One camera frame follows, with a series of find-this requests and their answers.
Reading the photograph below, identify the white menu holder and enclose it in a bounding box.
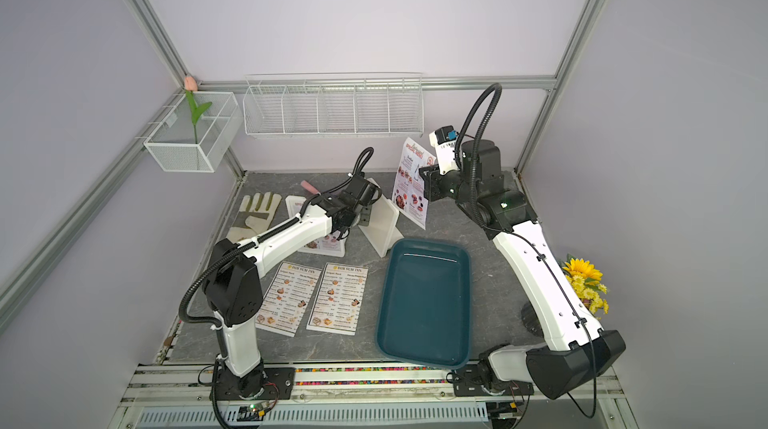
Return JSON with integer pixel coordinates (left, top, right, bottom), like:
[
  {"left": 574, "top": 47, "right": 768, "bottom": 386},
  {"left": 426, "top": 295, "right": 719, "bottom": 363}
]
[
  {"left": 360, "top": 194, "right": 403, "bottom": 258},
  {"left": 285, "top": 195, "right": 331, "bottom": 253}
]

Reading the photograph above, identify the restaurant special menu sheet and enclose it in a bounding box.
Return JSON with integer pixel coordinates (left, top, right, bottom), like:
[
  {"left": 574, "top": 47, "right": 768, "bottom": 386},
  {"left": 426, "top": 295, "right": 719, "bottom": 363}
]
[{"left": 300, "top": 231, "right": 345, "bottom": 257}]

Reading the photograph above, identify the Dim Sum Inn menu sheet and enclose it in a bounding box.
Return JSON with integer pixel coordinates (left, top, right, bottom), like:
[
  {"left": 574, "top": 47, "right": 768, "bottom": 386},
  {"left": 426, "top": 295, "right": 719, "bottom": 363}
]
[{"left": 255, "top": 262, "right": 322, "bottom": 337}]

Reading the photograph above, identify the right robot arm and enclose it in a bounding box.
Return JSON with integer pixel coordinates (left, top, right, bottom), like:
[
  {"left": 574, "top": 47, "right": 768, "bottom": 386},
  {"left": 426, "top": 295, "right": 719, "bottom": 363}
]
[{"left": 419, "top": 83, "right": 626, "bottom": 399}]

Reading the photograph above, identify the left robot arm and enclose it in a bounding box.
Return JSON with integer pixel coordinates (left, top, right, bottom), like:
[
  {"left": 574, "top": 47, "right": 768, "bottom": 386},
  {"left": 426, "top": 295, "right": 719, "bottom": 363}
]
[{"left": 178, "top": 147, "right": 382, "bottom": 399}]

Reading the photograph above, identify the pink purple toy trowel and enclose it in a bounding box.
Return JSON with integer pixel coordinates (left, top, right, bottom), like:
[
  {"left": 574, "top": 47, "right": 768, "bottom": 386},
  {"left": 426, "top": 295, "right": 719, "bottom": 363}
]
[{"left": 300, "top": 180, "right": 321, "bottom": 195}]

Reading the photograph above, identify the white green work glove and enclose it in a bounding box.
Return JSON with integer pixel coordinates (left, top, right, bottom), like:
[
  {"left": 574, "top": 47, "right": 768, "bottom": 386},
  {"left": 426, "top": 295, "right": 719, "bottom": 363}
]
[{"left": 226, "top": 192, "right": 282, "bottom": 243}]

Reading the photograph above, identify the teal plastic tray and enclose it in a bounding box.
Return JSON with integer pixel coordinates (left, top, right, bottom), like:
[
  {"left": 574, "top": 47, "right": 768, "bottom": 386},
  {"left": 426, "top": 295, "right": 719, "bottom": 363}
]
[{"left": 376, "top": 239, "right": 471, "bottom": 369}]

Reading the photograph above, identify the yellow artificial flower bouquet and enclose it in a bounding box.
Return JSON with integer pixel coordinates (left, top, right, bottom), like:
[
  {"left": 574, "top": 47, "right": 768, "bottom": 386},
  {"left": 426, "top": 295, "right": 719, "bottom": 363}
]
[{"left": 561, "top": 255, "right": 610, "bottom": 315}]

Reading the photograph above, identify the pink artificial tulip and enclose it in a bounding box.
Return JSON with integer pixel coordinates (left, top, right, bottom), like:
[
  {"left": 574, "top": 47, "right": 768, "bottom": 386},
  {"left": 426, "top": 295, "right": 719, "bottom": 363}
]
[{"left": 184, "top": 75, "right": 212, "bottom": 143}]

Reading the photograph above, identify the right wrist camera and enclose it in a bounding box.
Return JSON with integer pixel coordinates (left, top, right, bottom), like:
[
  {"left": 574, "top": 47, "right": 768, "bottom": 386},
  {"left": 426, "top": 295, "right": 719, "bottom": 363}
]
[{"left": 429, "top": 125, "right": 458, "bottom": 175}]

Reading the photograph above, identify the white wire wall rack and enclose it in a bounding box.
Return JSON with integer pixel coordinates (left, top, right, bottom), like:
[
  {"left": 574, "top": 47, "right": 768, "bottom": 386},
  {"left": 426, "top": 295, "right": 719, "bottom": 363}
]
[{"left": 243, "top": 72, "right": 425, "bottom": 138}]

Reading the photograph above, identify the white mesh wall basket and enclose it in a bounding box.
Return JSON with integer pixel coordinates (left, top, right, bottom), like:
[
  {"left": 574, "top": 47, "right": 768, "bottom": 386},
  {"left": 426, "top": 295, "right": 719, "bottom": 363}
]
[{"left": 144, "top": 91, "right": 243, "bottom": 173}]

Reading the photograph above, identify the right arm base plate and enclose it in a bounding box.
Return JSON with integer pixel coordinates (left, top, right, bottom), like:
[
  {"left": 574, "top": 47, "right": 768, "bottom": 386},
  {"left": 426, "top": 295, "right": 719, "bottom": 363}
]
[{"left": 446, "top": 363, "right": 534, "bottom": 397}]

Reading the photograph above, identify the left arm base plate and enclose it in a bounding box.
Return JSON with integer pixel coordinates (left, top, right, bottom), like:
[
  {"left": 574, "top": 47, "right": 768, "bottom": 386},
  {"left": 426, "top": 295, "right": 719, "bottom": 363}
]
[{"left": 212, "top": 366, "right": 296, "bottom": 401}]

